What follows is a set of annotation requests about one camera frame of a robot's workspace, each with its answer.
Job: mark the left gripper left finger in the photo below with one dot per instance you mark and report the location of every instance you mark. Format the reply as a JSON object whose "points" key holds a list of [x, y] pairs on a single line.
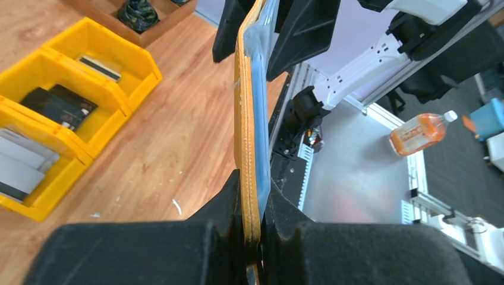
{"points": [[203, 249]]}

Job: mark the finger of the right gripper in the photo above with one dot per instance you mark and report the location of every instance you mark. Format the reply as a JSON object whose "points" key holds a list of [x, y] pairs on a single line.
{"points": [[305, 29], [233, 15]]}

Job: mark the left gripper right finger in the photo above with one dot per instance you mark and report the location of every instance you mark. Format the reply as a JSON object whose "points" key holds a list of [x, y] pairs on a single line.
{"points": [[298, 250]]}

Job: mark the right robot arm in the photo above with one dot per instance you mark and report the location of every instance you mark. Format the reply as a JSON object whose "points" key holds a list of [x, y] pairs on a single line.
{"points": [[418, 30]]}

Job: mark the black card holders in bin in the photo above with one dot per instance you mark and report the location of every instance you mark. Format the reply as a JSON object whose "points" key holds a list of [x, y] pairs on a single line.
{"points": [[60, 105]]}

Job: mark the grey cards in left bin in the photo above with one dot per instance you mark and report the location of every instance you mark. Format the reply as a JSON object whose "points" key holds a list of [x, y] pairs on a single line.
{"points": [[24, 164]]}

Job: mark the wooden compartment tray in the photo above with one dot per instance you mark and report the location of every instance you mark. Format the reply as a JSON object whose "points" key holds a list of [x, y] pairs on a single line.
{"points": [[140, 22]]}

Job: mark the orange drink bottle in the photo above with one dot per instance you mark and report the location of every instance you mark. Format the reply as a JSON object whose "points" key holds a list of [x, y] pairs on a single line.
{"points": [[420, 132]]}

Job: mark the yellow three-compartment bin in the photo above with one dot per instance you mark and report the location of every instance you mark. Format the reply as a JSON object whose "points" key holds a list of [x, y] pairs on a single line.
{"points": [[54, 63]]}

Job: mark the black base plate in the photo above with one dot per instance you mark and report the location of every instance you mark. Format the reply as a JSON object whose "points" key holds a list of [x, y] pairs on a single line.
{"points": [[290, 165]]}

